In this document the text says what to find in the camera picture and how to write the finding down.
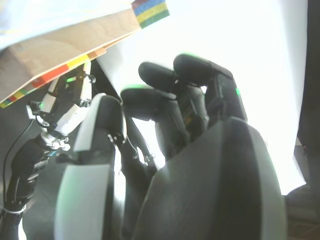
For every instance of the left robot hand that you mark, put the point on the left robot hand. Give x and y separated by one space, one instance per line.
212 175

